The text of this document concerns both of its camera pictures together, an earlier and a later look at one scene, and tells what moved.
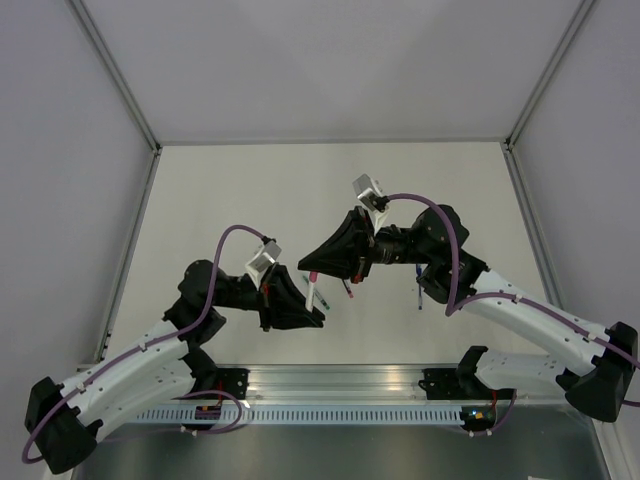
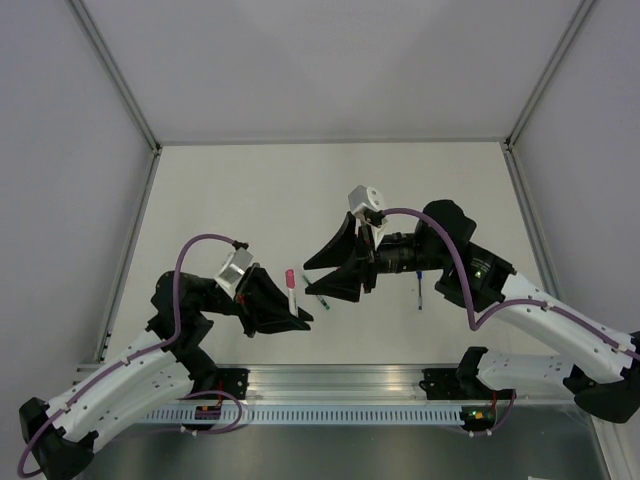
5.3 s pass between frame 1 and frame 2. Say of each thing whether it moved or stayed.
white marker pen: moved
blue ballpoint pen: stayed
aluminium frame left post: stayed
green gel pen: stayed
